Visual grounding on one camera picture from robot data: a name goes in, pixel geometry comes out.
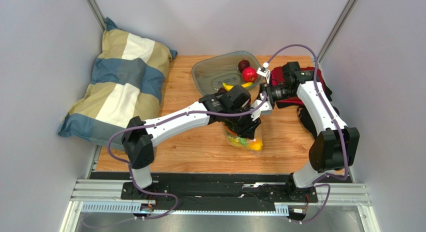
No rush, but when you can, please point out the orange toy pineapple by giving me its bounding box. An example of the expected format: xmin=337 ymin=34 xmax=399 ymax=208
xmin=222 ymin=123 xmax=240 ymax=143

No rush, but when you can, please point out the left aluminium frame post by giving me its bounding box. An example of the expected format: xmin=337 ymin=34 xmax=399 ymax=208
xmin=86 ymin=0 xmax=106 ymax=32

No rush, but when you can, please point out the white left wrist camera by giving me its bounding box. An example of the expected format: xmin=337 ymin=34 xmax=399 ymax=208
xmin=250 ymin=99 xmax=273 ymax=121

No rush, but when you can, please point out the green cucumber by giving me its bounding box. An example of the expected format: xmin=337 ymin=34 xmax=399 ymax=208
xmin=233 ymin=137 xmax=252 ymax=147

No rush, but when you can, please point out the aluminium frame post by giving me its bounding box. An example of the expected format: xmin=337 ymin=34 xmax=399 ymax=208
xmin=86 ymin=0 xmax=106 ymax=32
xmin=317 ymin=0 xmax=359 ymax=64

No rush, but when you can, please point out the striped blue beige pillow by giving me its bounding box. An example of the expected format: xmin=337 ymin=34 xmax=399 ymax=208
xmin=57 ymin=18 xmax=178 ymax=151

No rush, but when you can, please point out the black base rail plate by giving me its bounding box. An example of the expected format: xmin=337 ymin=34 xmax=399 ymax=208
xmin=89 ymin=171 xmax=330 ymax=213

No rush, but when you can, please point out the single yellow banana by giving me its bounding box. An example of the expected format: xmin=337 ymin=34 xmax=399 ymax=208
xmin=222 ymin=82 xmax=254 ymax=92

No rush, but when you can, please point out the yellow orange mango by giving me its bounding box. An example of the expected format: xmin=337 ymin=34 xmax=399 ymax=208
xmin=247 ymin=139 xmax=263 ymax=152

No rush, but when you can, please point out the dark red mangosteen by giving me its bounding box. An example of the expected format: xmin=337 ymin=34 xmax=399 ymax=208
xmin=237 ymin=59 xmax=251 ymax=73

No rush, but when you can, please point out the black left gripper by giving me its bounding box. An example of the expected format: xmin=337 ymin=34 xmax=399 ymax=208
xmin=225 ymin=104 xmax=261 ymax=140

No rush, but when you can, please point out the black cloth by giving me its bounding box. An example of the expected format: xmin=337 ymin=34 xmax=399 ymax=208
xmin=275 ymin=71 xmax=333 ymax=139

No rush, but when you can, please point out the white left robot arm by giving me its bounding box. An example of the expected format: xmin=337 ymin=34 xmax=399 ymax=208
xmin=121 ymin=85 xmax=272 ymax=189

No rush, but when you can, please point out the red pomegranate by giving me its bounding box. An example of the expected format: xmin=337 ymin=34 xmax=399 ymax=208
xmin=242 ymin=67 xmax=258 ymax=83

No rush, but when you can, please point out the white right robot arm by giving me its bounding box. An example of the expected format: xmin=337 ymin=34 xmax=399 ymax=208
xmin=257 ymin=63 xmax=360 ymax=189

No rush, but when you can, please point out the red folded cloth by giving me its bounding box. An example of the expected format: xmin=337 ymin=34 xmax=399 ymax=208
xmin=271 ymin=67 xmax=333 ymax=109

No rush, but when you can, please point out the clear zip top bag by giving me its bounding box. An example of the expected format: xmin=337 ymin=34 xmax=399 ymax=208
xmin=221 ymin=114 xmax=264 ymax=155

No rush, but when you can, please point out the grey transparent plastic container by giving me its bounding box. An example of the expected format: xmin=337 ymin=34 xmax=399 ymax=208
xmin=191 ymin=50 xmax=261 ymax=95

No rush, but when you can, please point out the right aluminium frame post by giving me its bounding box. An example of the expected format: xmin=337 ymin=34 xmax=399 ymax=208
xmin=317 ymin=0 xmax=359 ymax=64

